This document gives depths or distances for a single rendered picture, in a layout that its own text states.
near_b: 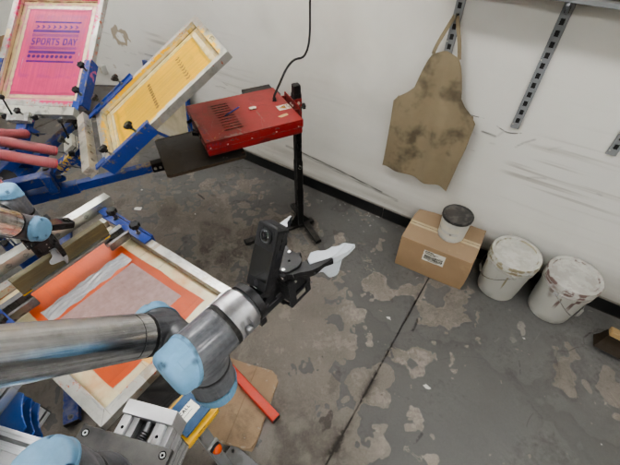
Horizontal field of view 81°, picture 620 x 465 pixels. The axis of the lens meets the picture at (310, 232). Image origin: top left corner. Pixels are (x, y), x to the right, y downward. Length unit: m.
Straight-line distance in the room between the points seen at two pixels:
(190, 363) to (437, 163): 2.29
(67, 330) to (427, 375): 2.11
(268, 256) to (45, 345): 0.30
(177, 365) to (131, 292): 1.10
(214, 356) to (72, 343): 0.18
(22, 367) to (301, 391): 1.87
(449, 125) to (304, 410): 1.90
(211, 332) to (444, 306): 2.28
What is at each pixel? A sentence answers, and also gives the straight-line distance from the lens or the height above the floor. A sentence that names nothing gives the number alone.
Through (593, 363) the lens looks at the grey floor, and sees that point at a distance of 2.93.
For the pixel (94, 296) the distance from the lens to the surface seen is 1.68.
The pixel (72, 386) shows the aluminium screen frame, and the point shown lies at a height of 0.99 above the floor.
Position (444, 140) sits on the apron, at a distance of 2.54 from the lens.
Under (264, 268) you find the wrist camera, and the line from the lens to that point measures 0.58.
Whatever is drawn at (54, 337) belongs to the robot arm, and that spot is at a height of 1.73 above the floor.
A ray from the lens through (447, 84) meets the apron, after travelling 2.41.
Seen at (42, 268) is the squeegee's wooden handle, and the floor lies 1.11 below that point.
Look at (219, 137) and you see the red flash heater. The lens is 2.07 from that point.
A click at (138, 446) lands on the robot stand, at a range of 1.00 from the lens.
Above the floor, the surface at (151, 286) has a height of 0.95.
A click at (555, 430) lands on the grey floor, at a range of 2.60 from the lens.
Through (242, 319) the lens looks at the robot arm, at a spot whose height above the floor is 1.68.
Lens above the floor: 2.16
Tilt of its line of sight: 46 degrees down
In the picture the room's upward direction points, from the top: straight up
